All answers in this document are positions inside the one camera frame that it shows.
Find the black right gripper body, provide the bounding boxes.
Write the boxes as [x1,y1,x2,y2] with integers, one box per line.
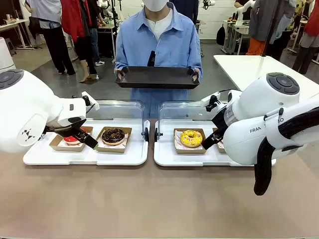
[211,107,230,136]

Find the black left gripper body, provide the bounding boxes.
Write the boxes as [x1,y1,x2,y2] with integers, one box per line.
[44,117,87,134]

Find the yellow glazed donut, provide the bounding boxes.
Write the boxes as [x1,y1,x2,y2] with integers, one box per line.
[180,129,203,148]

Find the cardboard box of chocolate donut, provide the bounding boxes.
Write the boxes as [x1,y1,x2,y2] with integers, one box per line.
[93,126,133,153]

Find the cardboard box of yellow donut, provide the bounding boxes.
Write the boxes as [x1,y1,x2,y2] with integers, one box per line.
[173,128,207,154]

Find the chocolate sprinkled donut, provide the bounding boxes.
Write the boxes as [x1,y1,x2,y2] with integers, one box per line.
[101,127,126,146]

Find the printed paper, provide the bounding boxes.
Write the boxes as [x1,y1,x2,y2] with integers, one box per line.
[96,132,130,149]
[174,130,206,150]
[57,135,83,148]

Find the dark brown serving tray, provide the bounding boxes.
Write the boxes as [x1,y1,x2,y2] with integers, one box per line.
[114,66,200,90]

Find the person's left forearm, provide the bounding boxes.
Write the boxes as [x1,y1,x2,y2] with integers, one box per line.
[190,56,203,74]

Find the person's right forearm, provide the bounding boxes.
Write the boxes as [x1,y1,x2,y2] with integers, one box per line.
[114,56,132,74]

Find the cardboard box of sprinkle donut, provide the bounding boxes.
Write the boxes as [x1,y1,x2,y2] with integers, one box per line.
[212,127,227,154]

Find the red glazed donut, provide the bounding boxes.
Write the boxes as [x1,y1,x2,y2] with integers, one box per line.
[62,127,88,146]

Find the printed paper under red donut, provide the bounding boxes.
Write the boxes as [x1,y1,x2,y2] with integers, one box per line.
[57,135,83,148]

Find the cardboard box of red donut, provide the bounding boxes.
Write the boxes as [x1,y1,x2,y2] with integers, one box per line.
[49,126,94,152]

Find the person in blue shirt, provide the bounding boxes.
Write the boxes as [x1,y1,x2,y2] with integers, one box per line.
[114,0,203,120]

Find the person in grey jacket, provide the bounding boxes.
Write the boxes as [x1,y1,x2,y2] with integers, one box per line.
[249,0,298,62]

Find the person's right hand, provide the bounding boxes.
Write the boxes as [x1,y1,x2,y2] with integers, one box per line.
[116,68,130,81]

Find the white display tray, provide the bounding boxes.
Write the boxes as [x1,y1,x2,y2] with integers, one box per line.
[22,118,150,166]
[154,119,277,167]

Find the clear hinged display lid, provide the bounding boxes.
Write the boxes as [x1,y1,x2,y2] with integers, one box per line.
[154,101,226,143]
[84,99,150,143]

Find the large white table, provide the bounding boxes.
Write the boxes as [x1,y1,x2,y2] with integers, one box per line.
[213,54,319,92]

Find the orange trousers figure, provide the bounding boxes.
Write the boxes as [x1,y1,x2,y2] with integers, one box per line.
[246,37,266,56]

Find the black backpack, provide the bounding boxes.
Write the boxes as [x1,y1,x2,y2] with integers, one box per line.
[216,25,226,46]

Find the mannequin in grey-blue shirt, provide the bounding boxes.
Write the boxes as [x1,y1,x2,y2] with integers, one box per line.
[24,0,76,76]

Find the black clip-on microphone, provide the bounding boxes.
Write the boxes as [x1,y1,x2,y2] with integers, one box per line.
[147,50,157,67]

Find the white cylindrical air purifier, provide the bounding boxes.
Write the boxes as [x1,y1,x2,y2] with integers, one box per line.
[0,37,16,73]

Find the mannequin in red jacket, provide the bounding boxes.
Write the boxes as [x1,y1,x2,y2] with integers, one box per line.
[61,0,100,83]

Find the background wooden desk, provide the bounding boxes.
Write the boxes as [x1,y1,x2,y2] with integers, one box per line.
[0,18,34,51]

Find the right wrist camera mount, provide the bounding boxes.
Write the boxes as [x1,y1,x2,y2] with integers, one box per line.
[200,92,228,112]

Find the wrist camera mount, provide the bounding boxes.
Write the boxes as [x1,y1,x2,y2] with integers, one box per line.
[200,92,228,112]
[72,91,100,112]

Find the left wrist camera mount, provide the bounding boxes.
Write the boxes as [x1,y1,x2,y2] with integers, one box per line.
[72,91,100,112]

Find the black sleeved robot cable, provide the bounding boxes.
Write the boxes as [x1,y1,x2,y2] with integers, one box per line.
[253,106,319,196]

